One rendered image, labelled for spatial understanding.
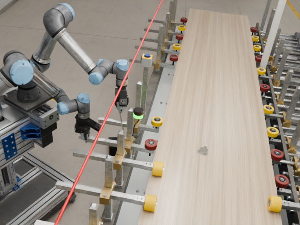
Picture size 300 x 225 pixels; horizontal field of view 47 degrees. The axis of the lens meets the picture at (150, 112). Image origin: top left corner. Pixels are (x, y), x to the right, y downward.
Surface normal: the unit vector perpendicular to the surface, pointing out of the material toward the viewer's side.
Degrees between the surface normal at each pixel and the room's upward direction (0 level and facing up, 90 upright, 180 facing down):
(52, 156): 0
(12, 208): 0
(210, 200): 0
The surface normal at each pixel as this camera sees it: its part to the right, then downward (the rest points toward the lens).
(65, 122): 0.08, -0.81
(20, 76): 0.62, 0.44
